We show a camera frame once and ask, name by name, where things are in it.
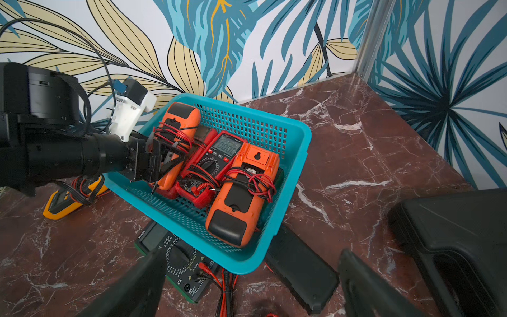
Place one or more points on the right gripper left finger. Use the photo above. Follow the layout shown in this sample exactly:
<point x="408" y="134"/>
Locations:
<point x="137" y="293"/>

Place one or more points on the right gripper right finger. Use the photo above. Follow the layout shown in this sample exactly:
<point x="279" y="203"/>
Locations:
<point x="366" y="293"/>

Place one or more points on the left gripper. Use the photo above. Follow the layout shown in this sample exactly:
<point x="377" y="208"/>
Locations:
<point x="146" y="158"/>

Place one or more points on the orange multimeter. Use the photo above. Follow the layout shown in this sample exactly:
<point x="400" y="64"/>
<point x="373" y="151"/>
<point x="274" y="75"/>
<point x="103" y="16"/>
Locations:
<point x="176" y="129"/>

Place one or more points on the red multimeter with display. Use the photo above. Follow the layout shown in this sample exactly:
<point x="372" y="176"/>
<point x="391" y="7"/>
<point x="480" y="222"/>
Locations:
<point x="202" y="177"/>

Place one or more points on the green black dial multimeter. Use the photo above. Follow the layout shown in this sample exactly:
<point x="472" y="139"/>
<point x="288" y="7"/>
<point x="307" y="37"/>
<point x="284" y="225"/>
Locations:
<point x="183" y="261"/>

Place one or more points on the orange multimeter face down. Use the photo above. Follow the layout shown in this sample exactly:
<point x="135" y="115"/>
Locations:
<point x="246" y="187"/>

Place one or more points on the yellow multimeter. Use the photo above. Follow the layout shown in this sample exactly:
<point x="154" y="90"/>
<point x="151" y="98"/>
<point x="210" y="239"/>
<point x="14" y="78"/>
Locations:
<point x="70" y="197"/>

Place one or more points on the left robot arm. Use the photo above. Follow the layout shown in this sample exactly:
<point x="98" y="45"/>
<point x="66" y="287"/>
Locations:
<point x="38" y="107"/>

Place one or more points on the black multimeter under basket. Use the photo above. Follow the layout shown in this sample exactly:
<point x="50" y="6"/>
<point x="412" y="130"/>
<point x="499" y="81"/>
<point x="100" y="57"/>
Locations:
<point x="310" y="279"/>

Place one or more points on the black plastic tool case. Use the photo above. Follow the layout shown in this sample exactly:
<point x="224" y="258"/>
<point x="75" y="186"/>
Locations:
<point x="458" y="242"/>

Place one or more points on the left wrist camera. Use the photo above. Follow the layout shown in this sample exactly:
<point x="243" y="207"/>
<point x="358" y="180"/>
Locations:
<point x="132" y="101"/>

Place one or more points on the right aluminium corner post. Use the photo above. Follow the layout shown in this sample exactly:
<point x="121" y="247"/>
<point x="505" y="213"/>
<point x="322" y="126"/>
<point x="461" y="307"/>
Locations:
<point x="374" y="31"/>

